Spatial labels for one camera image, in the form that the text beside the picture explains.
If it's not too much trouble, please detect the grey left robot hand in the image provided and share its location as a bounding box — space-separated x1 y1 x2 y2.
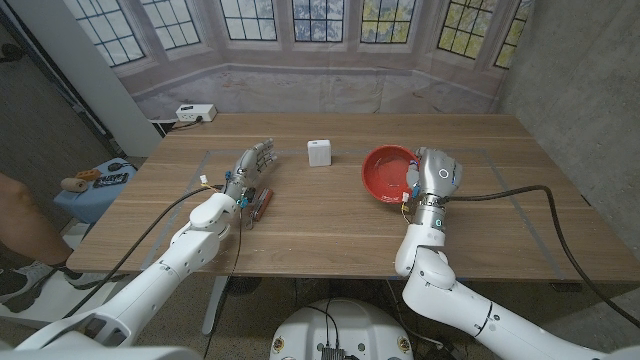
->
222 138 279 206

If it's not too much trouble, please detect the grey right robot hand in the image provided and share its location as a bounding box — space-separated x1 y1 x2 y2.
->
405 146 464 201

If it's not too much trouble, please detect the red bowl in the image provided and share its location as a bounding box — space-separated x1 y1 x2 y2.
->
361 144 421 204

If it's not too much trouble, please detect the red-brown folding multitool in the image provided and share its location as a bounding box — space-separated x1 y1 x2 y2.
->
248 187 275 224

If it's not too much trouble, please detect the white cube charger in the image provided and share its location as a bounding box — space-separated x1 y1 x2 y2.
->
307 139 333 168

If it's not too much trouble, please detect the white power strip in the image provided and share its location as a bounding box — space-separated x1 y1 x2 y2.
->
175 103 218 123

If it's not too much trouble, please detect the printed window backdrop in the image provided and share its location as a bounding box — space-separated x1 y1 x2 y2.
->
62 0 536 121

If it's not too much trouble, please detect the black round floor fan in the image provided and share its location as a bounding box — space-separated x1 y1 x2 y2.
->
227 276 264 297

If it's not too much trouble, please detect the black remote control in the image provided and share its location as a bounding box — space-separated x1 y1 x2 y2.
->
92 172 130 189

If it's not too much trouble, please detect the blue stool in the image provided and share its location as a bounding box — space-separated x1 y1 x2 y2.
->
53 157 139 225

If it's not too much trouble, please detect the brown twine roll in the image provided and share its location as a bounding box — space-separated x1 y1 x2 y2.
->
60 177 89 194

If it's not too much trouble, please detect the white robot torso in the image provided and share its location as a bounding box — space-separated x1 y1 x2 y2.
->
269 298 415 360

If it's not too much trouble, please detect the grey black sneaker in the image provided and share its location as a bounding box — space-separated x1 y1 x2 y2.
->
62 267 126 291
0 263 51 314

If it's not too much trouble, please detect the person's bare leg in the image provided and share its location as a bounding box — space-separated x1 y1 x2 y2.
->
0 172 71 266

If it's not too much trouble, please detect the white floor platform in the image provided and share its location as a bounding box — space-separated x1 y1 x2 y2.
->
0 222 136 331

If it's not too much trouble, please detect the thin black left wrist cable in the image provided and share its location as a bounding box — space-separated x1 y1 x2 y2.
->
202 205 246 359

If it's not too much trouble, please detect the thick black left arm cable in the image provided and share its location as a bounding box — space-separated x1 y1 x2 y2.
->
62 183 224 319

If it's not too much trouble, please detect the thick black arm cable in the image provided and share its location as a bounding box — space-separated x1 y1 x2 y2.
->
442 184 640 329
62 183 224 319

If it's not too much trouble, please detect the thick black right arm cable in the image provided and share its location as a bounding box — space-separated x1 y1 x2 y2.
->
442 184 640 329

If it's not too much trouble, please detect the white cable under table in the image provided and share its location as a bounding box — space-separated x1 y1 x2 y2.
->
383 279 446 350

